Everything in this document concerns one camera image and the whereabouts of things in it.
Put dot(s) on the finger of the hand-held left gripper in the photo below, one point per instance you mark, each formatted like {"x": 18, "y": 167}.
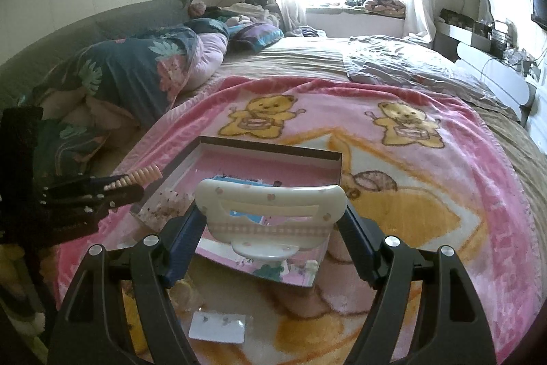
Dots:
{"x": 81, "y": 183}
{"x": 115, "y": 196}

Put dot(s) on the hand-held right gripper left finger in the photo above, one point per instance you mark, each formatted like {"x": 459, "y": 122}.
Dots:
{"x": 181, "y": 249}

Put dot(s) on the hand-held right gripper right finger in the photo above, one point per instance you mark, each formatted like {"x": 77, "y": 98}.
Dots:
{"x": 357, "y": 239}

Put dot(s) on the beige toothed hair clip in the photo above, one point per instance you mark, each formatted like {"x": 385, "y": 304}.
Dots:
{"x": 141, "y": 175}

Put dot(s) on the polka dot hair bow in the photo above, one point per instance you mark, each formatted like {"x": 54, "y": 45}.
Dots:
{"x": 166, "y": 206}

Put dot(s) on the white earring card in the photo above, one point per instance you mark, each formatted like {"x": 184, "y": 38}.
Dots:
{"x": 218, "y": 327}

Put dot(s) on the white hair claw clip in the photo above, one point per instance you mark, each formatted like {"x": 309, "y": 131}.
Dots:
{"x": 269, "y": 211}

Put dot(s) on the pink cardboard box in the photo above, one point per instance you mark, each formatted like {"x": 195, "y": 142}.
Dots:
{"x": 256, "y": 164}

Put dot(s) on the pink bear printed blanket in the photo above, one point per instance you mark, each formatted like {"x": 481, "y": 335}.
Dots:
{"x": 427, "y": 198}

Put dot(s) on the yellow plush toy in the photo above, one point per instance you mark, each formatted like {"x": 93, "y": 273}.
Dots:
{"x": 17, "y": 275}

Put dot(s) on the dark floral quilt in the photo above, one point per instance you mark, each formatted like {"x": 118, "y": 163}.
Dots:
{"x": 128, "y": 65}

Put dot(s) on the grey padded headboard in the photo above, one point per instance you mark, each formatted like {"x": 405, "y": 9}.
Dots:
{"x": 64, "y": 35}

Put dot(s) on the grey satin cloth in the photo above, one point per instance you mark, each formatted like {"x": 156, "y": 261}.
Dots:
{"x": 406, "y": 61}

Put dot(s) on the purple and teal pillow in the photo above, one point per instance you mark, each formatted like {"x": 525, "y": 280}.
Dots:
{"x": 256, "y": 35}

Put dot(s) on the white dresser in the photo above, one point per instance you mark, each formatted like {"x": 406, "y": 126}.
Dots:
{"x": 491, "y": 70}

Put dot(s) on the clothes pile by headboard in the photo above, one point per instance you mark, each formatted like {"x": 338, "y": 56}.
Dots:
{"x": 248, "y": 8}

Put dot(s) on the clothes pile on windowsill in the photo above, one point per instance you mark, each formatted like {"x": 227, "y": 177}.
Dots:
{"x": 376, "y": 3}

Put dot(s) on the arched mirror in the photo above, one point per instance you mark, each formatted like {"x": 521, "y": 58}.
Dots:
{"x": 483, "y": 8}

